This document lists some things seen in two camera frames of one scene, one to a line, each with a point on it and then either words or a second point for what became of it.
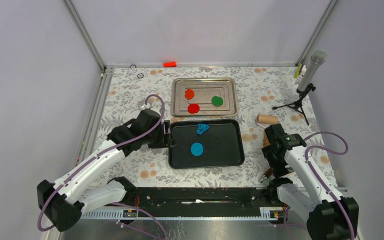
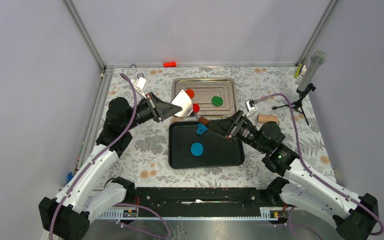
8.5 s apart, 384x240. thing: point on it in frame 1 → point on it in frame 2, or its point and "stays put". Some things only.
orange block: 169,64 stays put
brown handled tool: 268,173 → 183,100
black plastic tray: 222,143 stays put
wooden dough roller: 265,121 stays put
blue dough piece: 197,149 stays put
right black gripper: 279,169 → 227,127
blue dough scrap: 201,127 stays put
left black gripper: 166,140 → 162,109
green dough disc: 217,100 stays put
